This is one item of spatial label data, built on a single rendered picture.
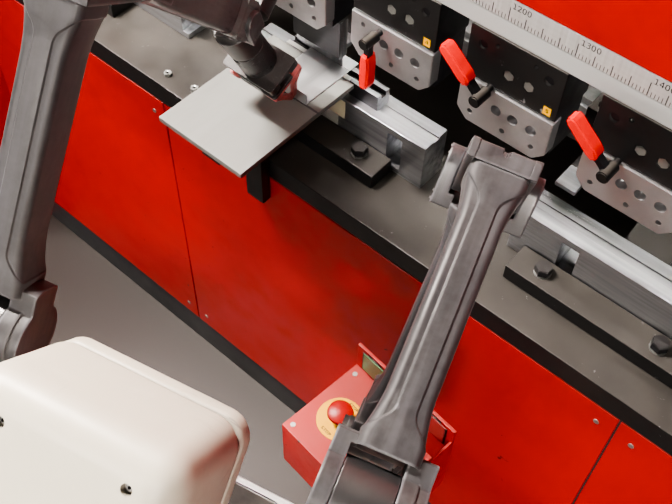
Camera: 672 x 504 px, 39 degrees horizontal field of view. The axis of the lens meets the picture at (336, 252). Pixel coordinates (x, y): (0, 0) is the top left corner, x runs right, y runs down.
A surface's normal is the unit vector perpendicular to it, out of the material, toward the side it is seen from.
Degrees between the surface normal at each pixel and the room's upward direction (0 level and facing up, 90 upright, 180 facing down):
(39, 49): 56
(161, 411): 42
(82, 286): 0
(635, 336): 0
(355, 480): 9
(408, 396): 21
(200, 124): 0
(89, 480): 48
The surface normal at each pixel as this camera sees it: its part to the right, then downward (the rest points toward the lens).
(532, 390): -0.65, 0.60
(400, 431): 0.04, -0.27
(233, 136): 0.02, -0.60
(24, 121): -0.26, 0.29
